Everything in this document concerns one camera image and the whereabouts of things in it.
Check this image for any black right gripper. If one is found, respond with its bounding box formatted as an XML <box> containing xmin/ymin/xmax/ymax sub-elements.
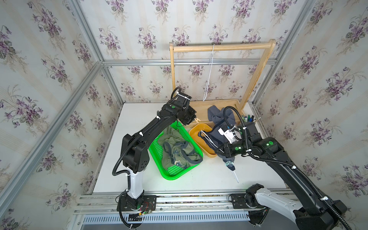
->
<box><xmin>214</xmin><ymin>140</ymin><xmax>253</xmax><ymax>158</ymax></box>

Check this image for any teal plastic clothespin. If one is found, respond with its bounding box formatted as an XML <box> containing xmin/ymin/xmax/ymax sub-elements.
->
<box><xmin>225</xmin><ymin>161</ymin><xmax>235</xmax><ymax>171</ymax></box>

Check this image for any white wire hanger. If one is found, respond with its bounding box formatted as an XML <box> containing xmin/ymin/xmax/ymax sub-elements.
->
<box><xmin>202</xmin><ymin>44</ymin><xmax>215</xmax><ymax>102</ymax></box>
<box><xmin>202</xmin><ymin>131</ymin><xmax>239</xmax><ymax>183</ymax></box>

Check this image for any green graphic tank top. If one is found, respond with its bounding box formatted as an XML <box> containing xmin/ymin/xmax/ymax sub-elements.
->
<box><xmin>158</xmin><ymin>126</ymin><xmax>203</xmax><ymax>170</ymax></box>

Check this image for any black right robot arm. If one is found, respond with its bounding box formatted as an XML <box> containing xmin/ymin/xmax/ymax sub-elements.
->
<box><xmin>216</xmin><ymin>106</ymin><xmax>351</xmax><ymax>230</ymax></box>

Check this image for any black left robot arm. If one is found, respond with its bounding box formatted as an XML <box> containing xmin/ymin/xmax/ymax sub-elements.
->
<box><xmin>112</xmin><ymin>87</ymin><xmax>196</xmax><ymax>202</ymax></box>

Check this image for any wooden clothes rack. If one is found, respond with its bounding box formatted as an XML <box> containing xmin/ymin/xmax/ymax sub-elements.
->
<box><xmin>169</xmin><ymin>39</ymin><xmax>276</xmax><ymax>127</ymax></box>

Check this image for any yellow plastic tray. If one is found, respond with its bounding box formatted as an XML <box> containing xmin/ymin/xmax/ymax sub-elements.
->
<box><xmin>189</xmin><ymin>123</ymin><xmax>217</xmax><ymax>158</ymax></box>

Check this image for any pink pen cup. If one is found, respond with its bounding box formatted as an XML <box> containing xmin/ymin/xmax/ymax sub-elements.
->
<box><xmin>241</xmin><ymin>115</ymin><xmax>261</xmax><ymax>123</ymax></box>

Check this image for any green perforated plastic basket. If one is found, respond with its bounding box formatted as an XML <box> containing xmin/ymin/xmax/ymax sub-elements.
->
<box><xmin>149</xmin><ymin>121</ymin><xmax>203</xmax><ymax>180</ymax></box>

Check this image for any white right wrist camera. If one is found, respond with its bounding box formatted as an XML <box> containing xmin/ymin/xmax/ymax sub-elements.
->
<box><xmin>218</xmin><ymin>128</ymin><xmax>239</xmax><ymax>144</ymax></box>

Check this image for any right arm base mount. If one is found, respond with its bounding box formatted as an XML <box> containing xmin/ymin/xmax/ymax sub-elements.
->
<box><xmin>228</xmin><ymin>184</ymin><xmax>270</xmax><ymax>227</ymax></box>

